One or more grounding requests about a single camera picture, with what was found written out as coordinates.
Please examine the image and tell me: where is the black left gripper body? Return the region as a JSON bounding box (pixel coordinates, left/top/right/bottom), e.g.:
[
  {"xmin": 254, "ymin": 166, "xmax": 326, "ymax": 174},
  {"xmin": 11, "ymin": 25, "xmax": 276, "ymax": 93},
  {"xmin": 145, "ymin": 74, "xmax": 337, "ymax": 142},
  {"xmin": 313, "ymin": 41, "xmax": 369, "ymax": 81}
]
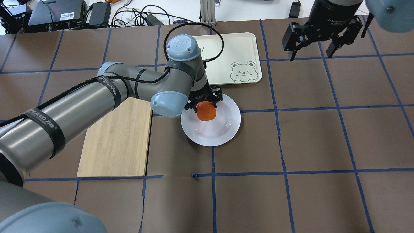
[{"xmin": 184, "ymin": 78, "xmax": 223, "ymax": 110}]

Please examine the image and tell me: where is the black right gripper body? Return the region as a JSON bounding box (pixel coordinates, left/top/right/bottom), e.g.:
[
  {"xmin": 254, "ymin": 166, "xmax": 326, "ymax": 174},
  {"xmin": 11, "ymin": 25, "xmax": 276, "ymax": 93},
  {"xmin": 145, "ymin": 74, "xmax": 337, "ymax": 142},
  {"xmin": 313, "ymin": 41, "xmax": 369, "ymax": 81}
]
[{"xmin": 281, "ymin": 0, "xmax": 363, "ymax": 52}]

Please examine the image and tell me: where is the orange fruit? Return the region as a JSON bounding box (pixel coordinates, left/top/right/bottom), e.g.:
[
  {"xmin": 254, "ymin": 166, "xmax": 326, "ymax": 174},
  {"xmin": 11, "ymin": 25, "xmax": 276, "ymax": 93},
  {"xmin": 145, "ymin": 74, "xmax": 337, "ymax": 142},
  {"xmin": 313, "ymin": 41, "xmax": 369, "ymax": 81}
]
[{"xmin": 196, "ymin": 101, "xmax": 216, "ymax": 121}]

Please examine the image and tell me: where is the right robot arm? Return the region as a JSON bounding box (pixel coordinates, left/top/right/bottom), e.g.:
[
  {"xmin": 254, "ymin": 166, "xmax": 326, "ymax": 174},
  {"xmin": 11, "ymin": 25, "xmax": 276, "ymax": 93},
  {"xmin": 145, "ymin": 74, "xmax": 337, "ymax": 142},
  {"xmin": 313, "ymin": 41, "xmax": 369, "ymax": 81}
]
[{"xmin": 281, "ymin": 0, "xmax": 414, "ymax": 61}]

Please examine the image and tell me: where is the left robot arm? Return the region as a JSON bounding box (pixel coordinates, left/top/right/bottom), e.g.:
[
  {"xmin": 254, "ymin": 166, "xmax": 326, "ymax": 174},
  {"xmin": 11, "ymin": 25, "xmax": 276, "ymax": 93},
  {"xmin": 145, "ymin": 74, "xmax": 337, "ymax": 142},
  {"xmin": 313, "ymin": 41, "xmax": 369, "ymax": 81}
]
[{"xmin": 0, "ymin": 34, "xmax": 222, "ymax": 233}]

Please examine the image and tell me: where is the cream bear tray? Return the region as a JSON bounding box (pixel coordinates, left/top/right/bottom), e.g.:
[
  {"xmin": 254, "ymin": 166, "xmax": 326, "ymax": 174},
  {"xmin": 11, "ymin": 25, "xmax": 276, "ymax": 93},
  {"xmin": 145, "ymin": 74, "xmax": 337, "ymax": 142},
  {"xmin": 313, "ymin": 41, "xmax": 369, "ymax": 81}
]
[{"xmin": 195, "ymin": 32, "xmax": 263, "ymax": 85}]

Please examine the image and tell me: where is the white round plate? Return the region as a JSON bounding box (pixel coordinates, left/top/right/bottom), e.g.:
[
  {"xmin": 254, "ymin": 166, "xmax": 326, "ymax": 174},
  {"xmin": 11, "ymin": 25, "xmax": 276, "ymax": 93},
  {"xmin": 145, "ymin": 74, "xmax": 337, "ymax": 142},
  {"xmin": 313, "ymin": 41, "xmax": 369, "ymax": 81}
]
[{"xmin": 181, "ymin": 94, "xmax": 241, "ymax": 147}]

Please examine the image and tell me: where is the small black power brick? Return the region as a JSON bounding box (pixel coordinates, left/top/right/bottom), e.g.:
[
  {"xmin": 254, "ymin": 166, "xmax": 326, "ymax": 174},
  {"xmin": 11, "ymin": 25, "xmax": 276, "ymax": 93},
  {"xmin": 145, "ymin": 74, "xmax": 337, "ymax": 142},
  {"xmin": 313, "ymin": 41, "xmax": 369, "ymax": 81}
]
[{"xmin": 288, "ymin": 0, "xmax": 301, "ymax": 18}]

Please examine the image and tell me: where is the bamboo cutting board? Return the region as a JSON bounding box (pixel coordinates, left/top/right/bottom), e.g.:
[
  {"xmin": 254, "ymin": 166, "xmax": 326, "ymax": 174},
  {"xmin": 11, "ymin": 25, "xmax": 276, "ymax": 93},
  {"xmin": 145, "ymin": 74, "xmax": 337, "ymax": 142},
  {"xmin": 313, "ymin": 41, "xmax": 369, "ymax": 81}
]
[{"xmin": 77, "ymin": 98, "xmax": 152, "ymax": 178}]

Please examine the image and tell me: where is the black power adapter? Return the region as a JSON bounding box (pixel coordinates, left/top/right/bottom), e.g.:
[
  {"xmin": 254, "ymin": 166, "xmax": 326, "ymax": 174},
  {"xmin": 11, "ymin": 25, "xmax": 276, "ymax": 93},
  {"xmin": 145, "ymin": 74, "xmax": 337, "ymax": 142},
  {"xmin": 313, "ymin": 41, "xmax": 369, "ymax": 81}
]
[{"xmin": 88, "ymin": 2, "xmax": 111, "ymax": 25}]

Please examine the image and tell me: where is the black computer box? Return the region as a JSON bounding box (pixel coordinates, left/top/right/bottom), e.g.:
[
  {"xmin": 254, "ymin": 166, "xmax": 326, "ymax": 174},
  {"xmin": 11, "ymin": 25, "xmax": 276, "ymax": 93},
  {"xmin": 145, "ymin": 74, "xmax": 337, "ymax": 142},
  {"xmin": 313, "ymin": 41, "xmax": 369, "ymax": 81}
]
[{"xmin": 28, "ymin": 0, "xmax": 87, "ymax": 26}]

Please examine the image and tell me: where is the aluminium frame post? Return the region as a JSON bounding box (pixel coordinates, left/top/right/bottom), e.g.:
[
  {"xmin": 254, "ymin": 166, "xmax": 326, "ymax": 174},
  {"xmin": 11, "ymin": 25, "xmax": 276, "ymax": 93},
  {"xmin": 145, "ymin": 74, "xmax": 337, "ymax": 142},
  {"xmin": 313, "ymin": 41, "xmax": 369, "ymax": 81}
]
[{"xmin": 200, "ymin": 0, "xmax": 216, "ymax": 26}]

